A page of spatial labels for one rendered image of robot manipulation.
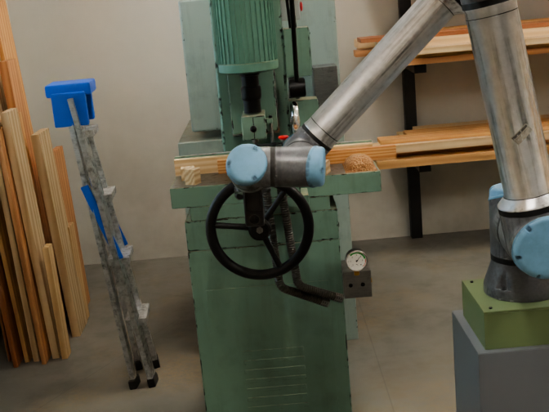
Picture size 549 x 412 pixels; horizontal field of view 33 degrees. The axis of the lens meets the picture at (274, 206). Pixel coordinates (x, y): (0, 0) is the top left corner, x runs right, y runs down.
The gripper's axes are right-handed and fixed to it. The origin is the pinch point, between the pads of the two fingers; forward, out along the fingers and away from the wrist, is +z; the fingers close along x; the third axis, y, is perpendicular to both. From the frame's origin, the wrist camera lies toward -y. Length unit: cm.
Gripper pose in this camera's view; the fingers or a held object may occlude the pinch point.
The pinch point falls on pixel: (254, 194)
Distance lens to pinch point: 235.7
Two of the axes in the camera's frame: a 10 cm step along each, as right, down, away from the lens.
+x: -10.0, 0.9, 0.1
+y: -0.8, -9.9, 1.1
